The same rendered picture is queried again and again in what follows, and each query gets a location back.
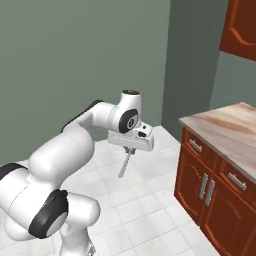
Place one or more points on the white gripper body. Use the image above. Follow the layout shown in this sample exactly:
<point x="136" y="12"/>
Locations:
<point x="133" y="141"/>

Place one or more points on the red-brown drawer front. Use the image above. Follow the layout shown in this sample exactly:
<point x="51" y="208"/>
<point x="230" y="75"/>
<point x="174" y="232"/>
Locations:
<point x="240" y="193"/>
<point x="200" y="156"/>

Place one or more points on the red-brown base cupboard door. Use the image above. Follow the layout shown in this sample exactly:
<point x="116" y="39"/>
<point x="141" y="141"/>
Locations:
<point x="230" y="223"/>
<point x="188" y="193"/>

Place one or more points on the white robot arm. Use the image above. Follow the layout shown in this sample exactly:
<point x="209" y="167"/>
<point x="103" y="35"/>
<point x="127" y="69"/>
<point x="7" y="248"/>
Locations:
<point x="56" y="156"/>

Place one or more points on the red-brown wall cupboard door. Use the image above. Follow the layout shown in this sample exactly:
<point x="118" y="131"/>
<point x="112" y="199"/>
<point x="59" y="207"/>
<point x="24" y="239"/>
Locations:
<point x="240" y="26"/>

